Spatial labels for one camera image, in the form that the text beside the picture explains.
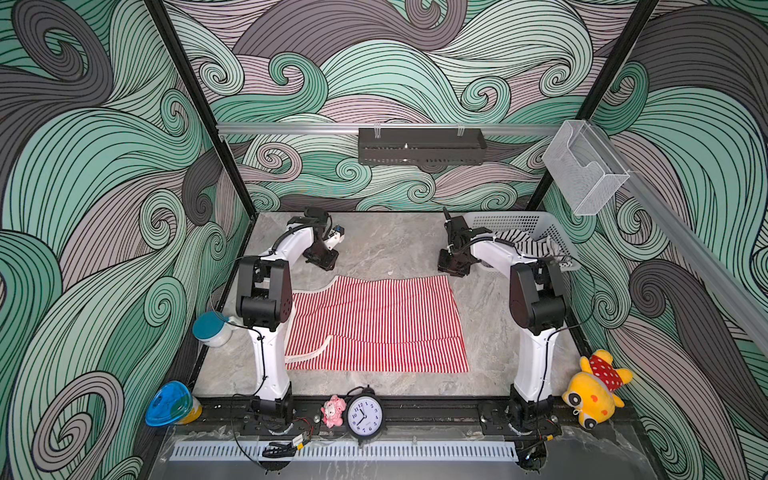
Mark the aluminium wall rail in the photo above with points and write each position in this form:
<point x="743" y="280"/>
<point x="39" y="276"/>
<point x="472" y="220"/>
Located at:
<point x="716" y="218"/>
<point x="333" y="128"/>

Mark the red white striped tank top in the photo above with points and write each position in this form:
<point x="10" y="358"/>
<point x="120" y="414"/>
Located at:
<point x="389" y="325"/>

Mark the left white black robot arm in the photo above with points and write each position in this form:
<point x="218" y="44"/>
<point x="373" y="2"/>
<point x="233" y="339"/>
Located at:
<point x="264" y="303"/>

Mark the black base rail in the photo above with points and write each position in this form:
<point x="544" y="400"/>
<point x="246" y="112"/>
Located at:
<point x="493" y="415"/>

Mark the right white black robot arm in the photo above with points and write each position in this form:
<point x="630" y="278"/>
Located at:
<point x="536" y="302"/>

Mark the aluminium back wall rail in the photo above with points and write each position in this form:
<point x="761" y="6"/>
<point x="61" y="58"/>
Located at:
<point x="333" y="128"/>

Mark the black round alarm clock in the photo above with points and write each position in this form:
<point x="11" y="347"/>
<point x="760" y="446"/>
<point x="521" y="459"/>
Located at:
<point x="364" y="415"/>

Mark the teal lid white cup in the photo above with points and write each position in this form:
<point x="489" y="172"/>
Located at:
<point x="214" y="329"/>

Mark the yellow plush toy red shirt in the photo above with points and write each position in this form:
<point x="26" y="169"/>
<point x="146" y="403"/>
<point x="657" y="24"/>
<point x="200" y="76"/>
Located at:
<point x="591" y="392"/>

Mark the blue yellow plastic toy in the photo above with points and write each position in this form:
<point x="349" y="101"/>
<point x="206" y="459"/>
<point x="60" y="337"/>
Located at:
<point x="173" y="404"/>

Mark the pink plush toy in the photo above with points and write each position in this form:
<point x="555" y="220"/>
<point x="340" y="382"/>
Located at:
<point x="333" y="411"/>

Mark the clear acrylic wall holder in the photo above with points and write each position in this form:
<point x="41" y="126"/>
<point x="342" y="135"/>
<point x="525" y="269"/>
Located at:
<point x="585" y="166"/>

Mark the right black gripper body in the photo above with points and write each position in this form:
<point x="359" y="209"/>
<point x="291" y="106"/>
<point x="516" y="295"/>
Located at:
<point x="453" y="264"/>

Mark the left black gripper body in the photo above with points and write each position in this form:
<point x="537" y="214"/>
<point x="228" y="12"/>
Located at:
<point x="321" y="257"/>

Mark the white plastic laundry basket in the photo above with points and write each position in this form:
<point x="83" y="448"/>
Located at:
<point x="538" y="224"/>

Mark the black white striped tank top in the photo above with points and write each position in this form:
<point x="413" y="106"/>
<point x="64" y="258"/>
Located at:
<point x="523" y="245"/>

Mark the aluminium right wall rail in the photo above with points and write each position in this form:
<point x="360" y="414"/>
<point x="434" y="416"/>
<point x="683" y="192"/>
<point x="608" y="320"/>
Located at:
<point x="716" y="218"/>

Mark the white slotted cable duct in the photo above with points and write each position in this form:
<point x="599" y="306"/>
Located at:
<point x="483" y="451"/>

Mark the black wall shelf tray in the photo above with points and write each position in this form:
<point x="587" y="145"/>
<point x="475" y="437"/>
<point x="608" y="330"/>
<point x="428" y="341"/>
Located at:
<point x="432" y="148"/>

